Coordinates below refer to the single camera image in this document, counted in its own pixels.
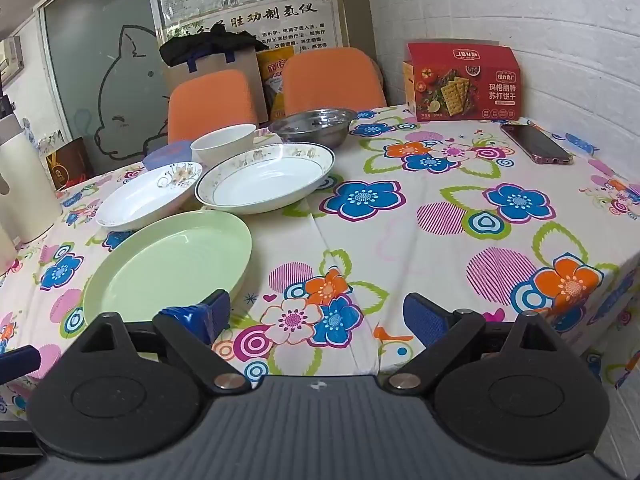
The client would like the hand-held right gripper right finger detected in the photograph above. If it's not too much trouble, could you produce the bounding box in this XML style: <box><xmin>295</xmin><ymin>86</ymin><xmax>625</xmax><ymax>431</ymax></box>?
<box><xmin>389</xmin><ymin>292</ymin><xmax>558</xmax><ymax>392</ymax></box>

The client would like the floral tablecloth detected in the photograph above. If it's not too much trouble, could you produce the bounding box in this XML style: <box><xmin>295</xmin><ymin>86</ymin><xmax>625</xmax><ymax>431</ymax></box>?
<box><xmin>0</xmin><ymin>105</ymin><xmax>640</xmax><ymax>422</ymax></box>

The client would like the smartphone in clear case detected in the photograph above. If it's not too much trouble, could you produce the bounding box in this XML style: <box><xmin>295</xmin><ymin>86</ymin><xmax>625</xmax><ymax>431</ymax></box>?
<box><xmin>500</xmin><ymin>124</ymin><xmax>575</xmax><ymax>166</ymax></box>

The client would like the black cloth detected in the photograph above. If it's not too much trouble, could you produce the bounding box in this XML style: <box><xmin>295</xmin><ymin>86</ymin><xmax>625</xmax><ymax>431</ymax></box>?
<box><xmin>159</xmin><ymin>27</ymin><xmax>271</xmax><ymax>69</ymax></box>

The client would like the stainless steel bowl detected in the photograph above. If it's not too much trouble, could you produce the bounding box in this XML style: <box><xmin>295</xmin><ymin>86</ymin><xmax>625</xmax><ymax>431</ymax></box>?
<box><xmin>269</xmin><ymin>108</ymin><xmax>359</xmax><ymax>150</ymax></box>

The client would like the red cracker box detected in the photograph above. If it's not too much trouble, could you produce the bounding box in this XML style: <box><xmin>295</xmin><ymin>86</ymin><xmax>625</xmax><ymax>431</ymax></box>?
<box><xmin>403</xmin><ymin>42</ymin><xmax>524</xmax><ymax>122</ymax></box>

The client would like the wall poster with black lettering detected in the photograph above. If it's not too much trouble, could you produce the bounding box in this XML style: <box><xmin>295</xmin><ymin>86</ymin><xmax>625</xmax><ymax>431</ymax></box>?
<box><xmin>157</xmin><ymin>0</ymin><xmax>347</xmax><ymax>55</ymax></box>

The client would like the glass panel with cat drawing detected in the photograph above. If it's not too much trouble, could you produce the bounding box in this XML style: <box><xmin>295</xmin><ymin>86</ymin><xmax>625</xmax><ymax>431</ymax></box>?
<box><xmin>39</xmin><ymin>0</ymin><xmax>174</xmax><ymax>177</ymax></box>

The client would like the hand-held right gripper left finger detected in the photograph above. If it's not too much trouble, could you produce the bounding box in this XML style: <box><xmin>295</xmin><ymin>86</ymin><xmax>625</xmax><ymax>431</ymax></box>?
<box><xmin>77</xmin><ymin>289</ymin><xmax>252</xmax><ymax>395</ymax></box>

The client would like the orange chair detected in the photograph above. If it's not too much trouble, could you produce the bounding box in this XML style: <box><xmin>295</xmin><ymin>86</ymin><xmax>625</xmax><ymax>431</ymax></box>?
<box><xmin>167</xmin><ymin>70</ymin><xmax>259</xmax><ymax>145</ymax></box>
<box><xmin>281</xmin><ymin>47</ymin><xmax>389</xmax><ymax>117</ymax></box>

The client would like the white container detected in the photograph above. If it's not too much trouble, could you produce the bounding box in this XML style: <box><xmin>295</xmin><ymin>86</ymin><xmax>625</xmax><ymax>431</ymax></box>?
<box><xmin>0</xmin><ymin>220</ymin><xmax>19</xmax><ymax>277</ymax></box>

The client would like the cardboard box with black cloth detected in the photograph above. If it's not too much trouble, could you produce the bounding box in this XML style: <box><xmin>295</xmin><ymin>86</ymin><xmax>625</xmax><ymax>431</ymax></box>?
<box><xmin>164</xmin><ymin>42</ymin><xmax>267</xmax><ymax>111</ymax></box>

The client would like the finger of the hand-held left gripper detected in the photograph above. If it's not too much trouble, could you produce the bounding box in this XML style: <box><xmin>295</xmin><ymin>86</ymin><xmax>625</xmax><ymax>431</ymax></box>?
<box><xmin>0</xmin><ymin>345</ymin><xmax>42</xmax><ymax>386</ymax></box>

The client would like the large white rimmed plate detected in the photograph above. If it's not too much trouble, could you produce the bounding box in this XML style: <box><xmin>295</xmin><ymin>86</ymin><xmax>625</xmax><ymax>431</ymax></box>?
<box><xmin>195</xmin><ymin>142</ymin><xmax>336</xmax><ymax>215</ymax></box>

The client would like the yellow snack packet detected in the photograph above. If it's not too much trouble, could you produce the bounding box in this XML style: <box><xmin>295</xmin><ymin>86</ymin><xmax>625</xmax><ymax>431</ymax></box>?
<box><xmin>256</xmin><ymin>49</ymin><xmax>297</xmax><ymax>116</ymax></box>

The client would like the light green plate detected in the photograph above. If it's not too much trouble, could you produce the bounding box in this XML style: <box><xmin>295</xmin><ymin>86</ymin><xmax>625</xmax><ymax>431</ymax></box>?
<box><xmin>82</xmin><ymin>210</ymin><xmax>254</xmax><ymax>332</ymax></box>

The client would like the brown gift bag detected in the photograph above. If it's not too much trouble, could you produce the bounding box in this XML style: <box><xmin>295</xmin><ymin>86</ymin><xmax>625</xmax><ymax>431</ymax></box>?
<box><xmin>46</xmin><ymin>136</ymin><xmax>96</xmax><ymax>191</ymax></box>

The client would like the small white floral plate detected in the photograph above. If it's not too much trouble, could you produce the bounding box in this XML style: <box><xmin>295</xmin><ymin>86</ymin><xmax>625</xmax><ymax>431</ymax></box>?
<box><xmin>95</xmin><ymin>161</ymin><xmax>205</xmax><ymax>230</ymax></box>

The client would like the translucent blue plastic bowl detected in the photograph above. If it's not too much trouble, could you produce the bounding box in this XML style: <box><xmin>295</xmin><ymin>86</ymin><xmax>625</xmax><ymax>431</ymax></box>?
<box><xmin>142</xmin><ymin>142</ymin><xmax>194</xmax><ymax>171</ymax></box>

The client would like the white ceramic bowl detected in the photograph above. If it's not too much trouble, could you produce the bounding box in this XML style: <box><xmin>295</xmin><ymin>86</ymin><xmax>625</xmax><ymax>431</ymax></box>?
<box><xmin>190</xmin><ymin>124</ymin><xmax>258</xmax><ymax>167</ymax></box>

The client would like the white thermos jug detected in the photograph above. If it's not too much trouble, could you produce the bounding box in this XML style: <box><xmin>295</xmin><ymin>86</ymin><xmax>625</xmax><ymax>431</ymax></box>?
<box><xmin>0</xmin><ymin>114</ymin><xmax>62</xmax><ymax>242</ymax></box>

